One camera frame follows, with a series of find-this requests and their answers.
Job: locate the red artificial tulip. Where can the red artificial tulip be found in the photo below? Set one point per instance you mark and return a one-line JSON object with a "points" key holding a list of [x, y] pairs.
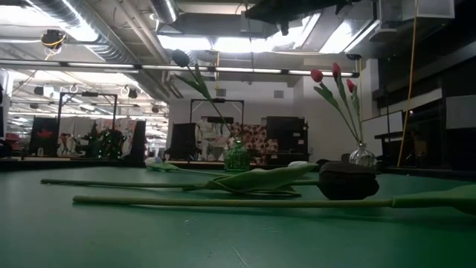
{"points": [[317, 75], [350, 85], [336, 70]]}

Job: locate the black artificial tulip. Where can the black artificial tulip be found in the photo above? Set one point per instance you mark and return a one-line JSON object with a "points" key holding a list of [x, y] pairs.
{"points": [[347, 182], [181, 58]]}

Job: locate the green glass vase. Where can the green glass vase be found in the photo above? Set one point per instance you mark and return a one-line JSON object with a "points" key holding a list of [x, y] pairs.
{"points": [[237, 160]]}

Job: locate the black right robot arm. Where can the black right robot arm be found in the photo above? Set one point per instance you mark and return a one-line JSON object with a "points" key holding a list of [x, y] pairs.
{"points": [[327, 4]]}

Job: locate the clear glass vase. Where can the clear glass vase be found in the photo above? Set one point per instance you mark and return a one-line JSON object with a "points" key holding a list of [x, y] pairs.
{"points": [[362, 154]]}

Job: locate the grey ceiling box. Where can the grey ceiling box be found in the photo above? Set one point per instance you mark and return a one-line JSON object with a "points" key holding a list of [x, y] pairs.
{"points": [[252, 28]]}

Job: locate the bright ceiling light panel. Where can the bright ceiling light panel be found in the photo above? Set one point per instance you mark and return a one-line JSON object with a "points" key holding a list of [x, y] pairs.
{"points": [[241, 44]]}

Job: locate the black equipment rack panel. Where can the black equipment rack panel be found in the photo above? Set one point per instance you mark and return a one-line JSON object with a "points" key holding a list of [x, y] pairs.
{"points": [[286, 134]]}

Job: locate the red floral patterned cloth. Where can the red floral patterned cloth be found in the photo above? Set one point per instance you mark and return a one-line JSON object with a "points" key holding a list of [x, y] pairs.
{"points": [[256, 136]]}

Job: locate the white patterned hanging cloth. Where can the white patterned hanging cloth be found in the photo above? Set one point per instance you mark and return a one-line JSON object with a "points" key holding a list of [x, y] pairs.
{"points": [[213, 137]]}

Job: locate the black ceiling spotlight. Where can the black ceiling spotlight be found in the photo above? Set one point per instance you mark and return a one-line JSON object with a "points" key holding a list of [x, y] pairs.
{"points": [[38, 90], [132, 93], [155, 109]]}

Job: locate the black divider panel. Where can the black divider panel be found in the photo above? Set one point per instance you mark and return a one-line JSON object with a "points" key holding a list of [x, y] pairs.
{"points": [[182, 141], [138, 141]]}

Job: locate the wooden top workbench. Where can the wooden top workbench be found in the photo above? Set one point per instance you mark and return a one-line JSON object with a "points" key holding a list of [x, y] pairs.
{"points": [[48, 159], [193, 162]]}

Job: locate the long ceiling light strip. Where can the long ceiling light strip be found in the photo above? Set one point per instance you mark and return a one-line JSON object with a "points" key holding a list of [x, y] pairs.
{"points": [[100, 65]]}

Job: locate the colourful hanging cloth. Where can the colourful hanging cloth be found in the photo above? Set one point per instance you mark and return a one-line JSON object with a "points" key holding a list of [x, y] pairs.
{"points": [[124, 130]]}

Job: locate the black rig green lights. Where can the black rig green lights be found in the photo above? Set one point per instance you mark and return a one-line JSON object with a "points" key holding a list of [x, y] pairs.
{"points": [[108, 143]]}

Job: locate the green table mat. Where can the green table mat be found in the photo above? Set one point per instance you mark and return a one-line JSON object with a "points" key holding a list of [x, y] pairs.
{"points": [[148, 231]]}

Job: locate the black monitor panel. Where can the black monitor panel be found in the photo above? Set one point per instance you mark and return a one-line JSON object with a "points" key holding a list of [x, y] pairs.
{"points": [[44, 126]]}

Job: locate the black gantry frame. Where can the black gantry frame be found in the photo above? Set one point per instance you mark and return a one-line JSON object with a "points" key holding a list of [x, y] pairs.
{"points": [[89, 94], [217, 100]]}

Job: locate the silver round duct end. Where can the silver round duct end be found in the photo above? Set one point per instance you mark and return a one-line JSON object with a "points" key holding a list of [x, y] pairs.
{"points": [[165, 9]]}

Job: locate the grey rectangular duct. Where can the grey rectangular duct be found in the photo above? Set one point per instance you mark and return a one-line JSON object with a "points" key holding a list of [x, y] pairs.
{"points": [[416, 9]]}

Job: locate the silver spiral duct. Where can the silver spiral duct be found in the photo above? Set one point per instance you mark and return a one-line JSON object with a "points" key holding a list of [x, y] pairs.
{"points": [[111, 48]]}

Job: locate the grey wall panel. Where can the grey wall panel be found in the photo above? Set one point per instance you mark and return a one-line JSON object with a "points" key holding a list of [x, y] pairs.
{"points": [[461, 111]]}

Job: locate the black table frame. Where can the black table frame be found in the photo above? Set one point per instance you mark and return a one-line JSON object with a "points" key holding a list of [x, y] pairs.
{"points": [[37, 164]]}

